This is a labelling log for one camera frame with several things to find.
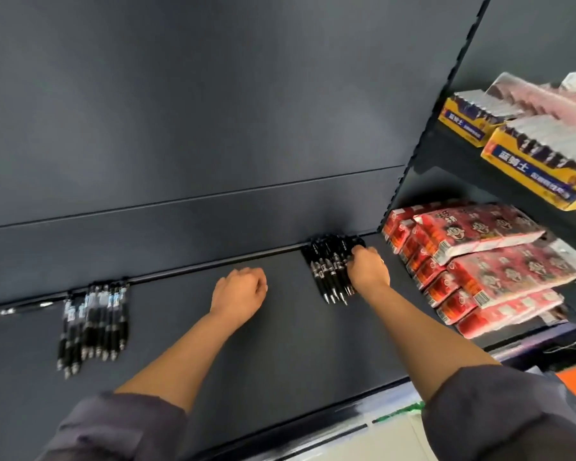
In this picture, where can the person's right hand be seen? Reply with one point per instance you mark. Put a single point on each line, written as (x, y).
(369, 273)

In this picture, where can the person's left hand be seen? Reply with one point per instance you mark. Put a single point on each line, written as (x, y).
(240, 295)

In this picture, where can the aligned bundle of black pens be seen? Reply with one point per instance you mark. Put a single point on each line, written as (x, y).
(329, 268)

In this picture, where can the row of clear-barrel pens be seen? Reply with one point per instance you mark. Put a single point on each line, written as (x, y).
(93, 321)

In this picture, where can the person's right forearm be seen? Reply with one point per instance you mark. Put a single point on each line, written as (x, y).
(422, 340)

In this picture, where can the person's left forearm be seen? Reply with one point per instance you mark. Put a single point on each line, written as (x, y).
(182, 360)

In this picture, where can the yellow blue battery box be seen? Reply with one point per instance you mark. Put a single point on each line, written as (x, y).
(533, 177)
(465, 124)

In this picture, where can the grey left sleeve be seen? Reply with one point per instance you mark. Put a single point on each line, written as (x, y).
(120, 427)

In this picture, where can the grey sleeve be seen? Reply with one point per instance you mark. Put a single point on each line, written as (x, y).
(120, 427)
(509, 417)

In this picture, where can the dark grey shelf unit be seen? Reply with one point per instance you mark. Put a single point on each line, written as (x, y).
(173, 115)

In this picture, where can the grey right sleeve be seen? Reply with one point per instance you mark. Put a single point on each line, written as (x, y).
(509, 417)

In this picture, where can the white plastic wrapper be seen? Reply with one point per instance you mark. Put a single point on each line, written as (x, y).
(573, 256)

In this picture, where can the plastic-wrapped red packets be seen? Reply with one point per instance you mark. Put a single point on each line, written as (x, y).
(547, 103)

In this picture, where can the black stocked shelf unit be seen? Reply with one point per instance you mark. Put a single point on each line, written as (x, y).
(533, 33)

